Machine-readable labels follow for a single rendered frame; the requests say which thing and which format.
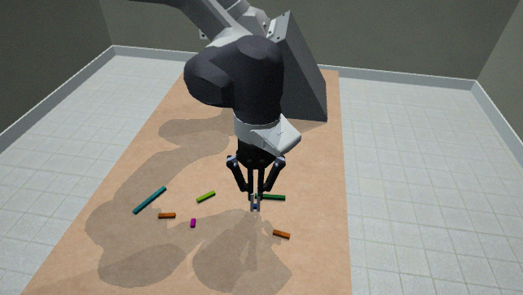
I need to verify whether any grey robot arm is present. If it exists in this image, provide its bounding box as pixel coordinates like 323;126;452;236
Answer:
129;0;301;157

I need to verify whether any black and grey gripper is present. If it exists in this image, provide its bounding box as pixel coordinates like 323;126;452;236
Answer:
226;139;286;212

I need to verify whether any orange rod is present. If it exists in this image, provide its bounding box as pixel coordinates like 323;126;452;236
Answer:
158;213;176;219
273;229;290;240

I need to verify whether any turquoise rod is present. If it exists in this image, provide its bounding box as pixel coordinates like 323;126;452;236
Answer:
132;186;167;215

